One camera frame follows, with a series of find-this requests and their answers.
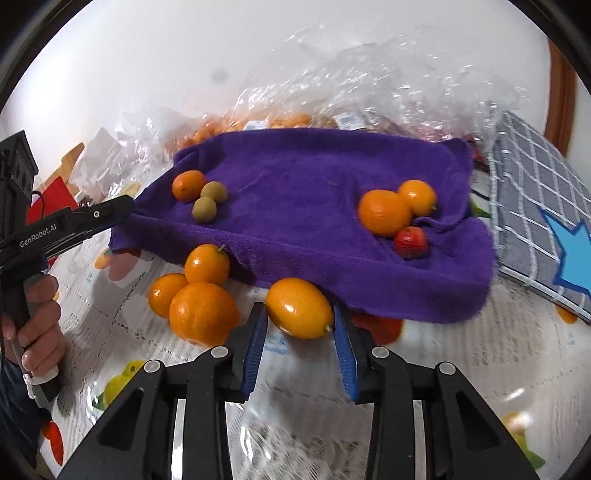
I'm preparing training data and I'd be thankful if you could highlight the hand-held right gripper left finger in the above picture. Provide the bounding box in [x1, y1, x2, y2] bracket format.
[58, 302, 269, 480]

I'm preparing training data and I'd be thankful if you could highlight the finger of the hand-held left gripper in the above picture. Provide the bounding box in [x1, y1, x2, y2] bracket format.
[69, 195, 136, 241]

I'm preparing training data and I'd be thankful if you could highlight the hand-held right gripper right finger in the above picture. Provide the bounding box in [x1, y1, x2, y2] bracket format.
[332, 302, 541, 480]

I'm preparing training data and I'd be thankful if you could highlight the oval orange kumquat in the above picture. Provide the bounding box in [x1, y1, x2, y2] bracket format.
[265, 277, 334, 339]
[398, 179, 438, 217]

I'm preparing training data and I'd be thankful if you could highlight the large orange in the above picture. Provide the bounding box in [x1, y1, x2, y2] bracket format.
[358, 189, 413, 237]
[169, 282, 240, 346]

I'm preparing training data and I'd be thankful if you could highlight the small round orange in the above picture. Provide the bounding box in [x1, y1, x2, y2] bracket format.
[148, 272, 189, 318]
[172, 170, 206, 203]
[185, 244, 230, 284]

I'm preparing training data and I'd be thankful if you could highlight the tan longan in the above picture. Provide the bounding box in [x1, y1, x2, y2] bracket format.
[191, 197, 218, 223]
[201, 181, 228, 204]

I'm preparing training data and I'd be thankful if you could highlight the red cherry tomato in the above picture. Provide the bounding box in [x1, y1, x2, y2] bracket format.
[393, 226, 429, 259]

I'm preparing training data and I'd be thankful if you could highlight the purple towel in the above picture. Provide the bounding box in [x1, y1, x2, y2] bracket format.
[108, 128, 497, 324]

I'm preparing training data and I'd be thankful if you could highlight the person's left hand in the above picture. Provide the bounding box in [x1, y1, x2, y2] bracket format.
[0, 272, 65, 370]

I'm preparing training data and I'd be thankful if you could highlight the red paper bag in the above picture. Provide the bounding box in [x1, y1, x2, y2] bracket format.
[28, 180, 79, 222]

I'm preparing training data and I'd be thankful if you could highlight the white plastic bag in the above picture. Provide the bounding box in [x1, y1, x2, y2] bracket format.
[81, 127, 125, 185]

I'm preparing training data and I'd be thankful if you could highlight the wooden headboard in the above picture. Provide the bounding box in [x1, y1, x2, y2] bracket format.
[55, 143, 86, 181]

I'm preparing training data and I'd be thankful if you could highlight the printed plastic tablecloth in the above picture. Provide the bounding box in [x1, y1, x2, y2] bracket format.
[28, 231, 587, 480]

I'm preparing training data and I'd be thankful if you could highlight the small clear plastic bag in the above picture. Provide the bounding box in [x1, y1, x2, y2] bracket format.
[115, 108, 195, 155]

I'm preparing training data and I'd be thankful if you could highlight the pile of bagged oranges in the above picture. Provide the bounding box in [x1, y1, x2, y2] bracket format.
[182, 113, 315, 146]

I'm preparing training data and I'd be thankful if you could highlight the grey checked cloth blue star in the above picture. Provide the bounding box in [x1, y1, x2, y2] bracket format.
[489, 110, 591, 324]

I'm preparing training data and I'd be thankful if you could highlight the large clear plastic bag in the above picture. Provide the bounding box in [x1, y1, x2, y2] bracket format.
[231, 23, 522, 139]

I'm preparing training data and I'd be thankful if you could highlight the brown wooden door frame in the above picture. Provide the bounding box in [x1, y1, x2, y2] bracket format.
[547, 37, 578, 153]

